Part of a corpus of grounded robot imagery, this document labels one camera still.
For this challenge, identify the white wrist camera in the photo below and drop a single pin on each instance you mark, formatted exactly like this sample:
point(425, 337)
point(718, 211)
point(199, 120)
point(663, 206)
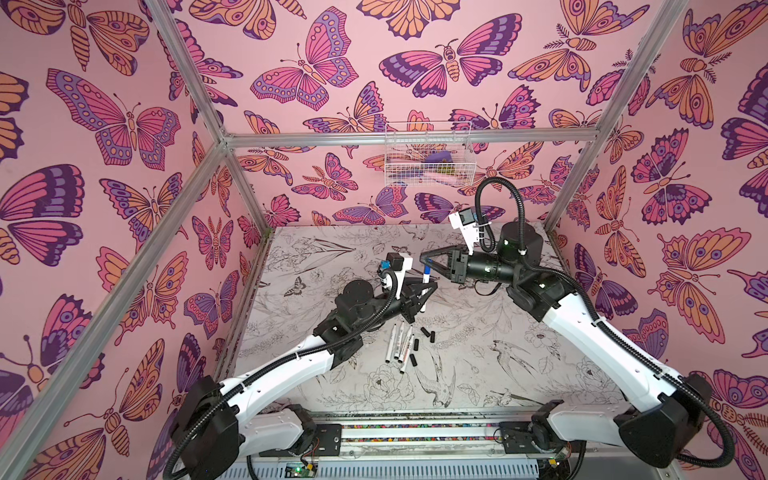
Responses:
point(398, 264)
point(466, 222)

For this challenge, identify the aluminium frame right post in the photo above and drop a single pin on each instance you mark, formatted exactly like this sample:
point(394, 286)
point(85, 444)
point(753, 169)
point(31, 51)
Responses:
point(648, 49)

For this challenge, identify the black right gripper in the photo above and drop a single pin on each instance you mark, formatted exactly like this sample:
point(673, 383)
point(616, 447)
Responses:
point(459, 266)

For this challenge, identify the aluminium frame crossbar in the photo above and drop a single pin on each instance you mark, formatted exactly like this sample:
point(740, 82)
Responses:
point(430, 137)

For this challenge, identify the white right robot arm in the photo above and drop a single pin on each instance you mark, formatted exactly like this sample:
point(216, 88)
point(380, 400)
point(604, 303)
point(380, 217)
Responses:
point(662, 410)

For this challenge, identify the aluminium frame left beam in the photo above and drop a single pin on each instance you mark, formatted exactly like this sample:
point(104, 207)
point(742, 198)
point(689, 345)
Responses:
point(45, 412)

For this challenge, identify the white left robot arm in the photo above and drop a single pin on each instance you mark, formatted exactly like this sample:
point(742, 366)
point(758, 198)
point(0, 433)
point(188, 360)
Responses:
point(209, 433)

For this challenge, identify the aluminium frame post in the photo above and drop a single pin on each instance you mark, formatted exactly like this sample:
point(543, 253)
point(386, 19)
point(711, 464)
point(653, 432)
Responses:
point(167, 28)
point(648, 49)

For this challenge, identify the green circuit board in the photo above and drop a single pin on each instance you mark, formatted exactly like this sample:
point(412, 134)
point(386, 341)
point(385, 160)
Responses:
point(300, 470)

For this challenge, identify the white wire basket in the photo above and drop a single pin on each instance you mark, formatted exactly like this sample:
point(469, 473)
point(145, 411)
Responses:
point(421, 164)

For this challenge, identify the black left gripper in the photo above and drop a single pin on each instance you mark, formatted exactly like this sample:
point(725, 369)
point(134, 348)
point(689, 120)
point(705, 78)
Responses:
point(408, 293)

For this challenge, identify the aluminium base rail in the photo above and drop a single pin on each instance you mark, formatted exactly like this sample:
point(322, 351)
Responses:
point(480, 443)

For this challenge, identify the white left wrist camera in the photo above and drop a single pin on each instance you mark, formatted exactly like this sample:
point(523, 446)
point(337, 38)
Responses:
point(398, 264)

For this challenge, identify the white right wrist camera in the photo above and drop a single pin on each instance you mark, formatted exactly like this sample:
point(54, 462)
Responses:
point(466, 222)

